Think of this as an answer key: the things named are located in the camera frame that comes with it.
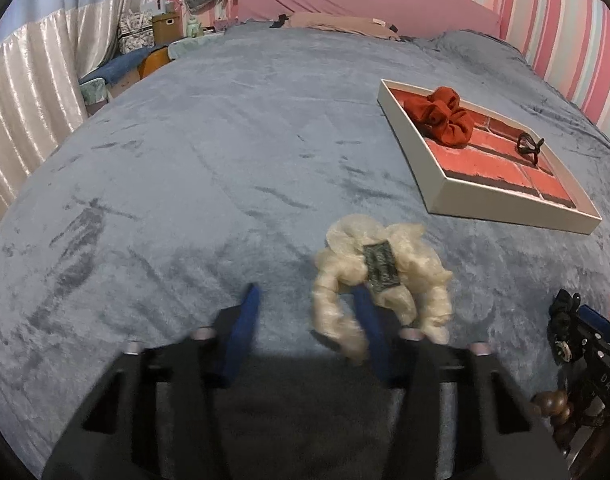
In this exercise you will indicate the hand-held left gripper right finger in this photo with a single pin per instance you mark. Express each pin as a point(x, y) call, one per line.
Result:
point(372, 335)

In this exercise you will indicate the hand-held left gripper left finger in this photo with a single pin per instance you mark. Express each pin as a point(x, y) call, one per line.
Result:
point(242, 330)

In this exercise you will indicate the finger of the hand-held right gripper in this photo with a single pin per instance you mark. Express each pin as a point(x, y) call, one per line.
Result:
point(592, 317)

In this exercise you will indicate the cream scrunchie with tag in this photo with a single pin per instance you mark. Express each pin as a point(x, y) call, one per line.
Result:
point(425, 270)

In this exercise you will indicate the white tray with red compartments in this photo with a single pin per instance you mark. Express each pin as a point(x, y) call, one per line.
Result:
point(485, 160)

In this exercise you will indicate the grey plush blanket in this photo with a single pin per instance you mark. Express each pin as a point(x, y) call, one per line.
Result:
point(185, 185)

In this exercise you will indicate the red scrunchie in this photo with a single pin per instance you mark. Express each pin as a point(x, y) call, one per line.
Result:
point(442, 115)

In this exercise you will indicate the mint patterned cloth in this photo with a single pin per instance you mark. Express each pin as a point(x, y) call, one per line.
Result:
point(95, 92)

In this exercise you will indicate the wooden chair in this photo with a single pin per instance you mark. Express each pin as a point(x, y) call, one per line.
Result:
point(152, 62)

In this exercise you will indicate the blue cloth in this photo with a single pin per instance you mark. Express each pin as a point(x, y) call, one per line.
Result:
point(115, 67)

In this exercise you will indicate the green figurine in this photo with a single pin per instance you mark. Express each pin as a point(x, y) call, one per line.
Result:
point(195, 27)

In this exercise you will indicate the cardboard box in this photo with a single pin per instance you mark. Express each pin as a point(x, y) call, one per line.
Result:
point(165, 27)

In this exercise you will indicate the shiny cream curtain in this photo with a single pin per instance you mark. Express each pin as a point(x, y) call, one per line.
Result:
point(30, 100)

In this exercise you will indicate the beige pillow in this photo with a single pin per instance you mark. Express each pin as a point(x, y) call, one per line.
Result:
point(335, 24)

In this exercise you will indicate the patterned storage box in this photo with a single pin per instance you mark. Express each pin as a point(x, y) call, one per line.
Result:
point(135, 32)

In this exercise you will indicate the small white box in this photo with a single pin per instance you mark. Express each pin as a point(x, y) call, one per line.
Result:
point(152, 5)

